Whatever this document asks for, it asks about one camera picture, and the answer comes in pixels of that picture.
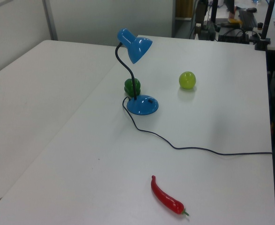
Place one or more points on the blue gooseneck desk lamp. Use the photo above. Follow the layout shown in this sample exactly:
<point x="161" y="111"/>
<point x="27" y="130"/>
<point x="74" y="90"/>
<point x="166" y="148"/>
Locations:
<point x="137" y="47"/>

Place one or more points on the green toy bell pepper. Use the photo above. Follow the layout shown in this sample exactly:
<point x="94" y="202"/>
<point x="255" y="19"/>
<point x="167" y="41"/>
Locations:
<point x="128" y="86"/>

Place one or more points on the yellow-green toy apple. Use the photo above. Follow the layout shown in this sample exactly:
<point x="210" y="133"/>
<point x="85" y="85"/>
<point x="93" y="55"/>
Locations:
<point x="187" y="80"/>

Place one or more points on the red toy chili pepper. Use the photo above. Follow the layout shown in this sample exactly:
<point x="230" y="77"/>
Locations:
<point x="165" y="199"/>

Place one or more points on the white plain table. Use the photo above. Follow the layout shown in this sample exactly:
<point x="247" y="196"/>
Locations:
<point x="34" y="98"/>

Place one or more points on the dark equipment stand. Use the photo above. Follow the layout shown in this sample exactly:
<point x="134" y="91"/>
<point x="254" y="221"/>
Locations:
<point x="201" y="21"/>

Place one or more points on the black electronics box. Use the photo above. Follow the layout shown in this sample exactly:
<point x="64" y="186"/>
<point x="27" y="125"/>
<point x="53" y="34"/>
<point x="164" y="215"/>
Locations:
<point x="233" y="36"/>

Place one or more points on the black upright pole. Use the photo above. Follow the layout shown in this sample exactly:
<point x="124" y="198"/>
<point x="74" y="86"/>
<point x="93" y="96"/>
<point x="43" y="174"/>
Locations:
<point x="214" y="11"/>

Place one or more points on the yellow flat object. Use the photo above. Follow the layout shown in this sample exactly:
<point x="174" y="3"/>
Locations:
<point x="234" y="21"/>

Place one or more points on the black keyboard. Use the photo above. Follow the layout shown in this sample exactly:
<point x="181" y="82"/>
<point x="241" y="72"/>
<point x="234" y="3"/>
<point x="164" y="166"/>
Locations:
<point x="247" y="18"/>

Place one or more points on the black pole with table clamp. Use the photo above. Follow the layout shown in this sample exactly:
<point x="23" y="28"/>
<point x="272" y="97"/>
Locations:
<point x="267" y="21"/>

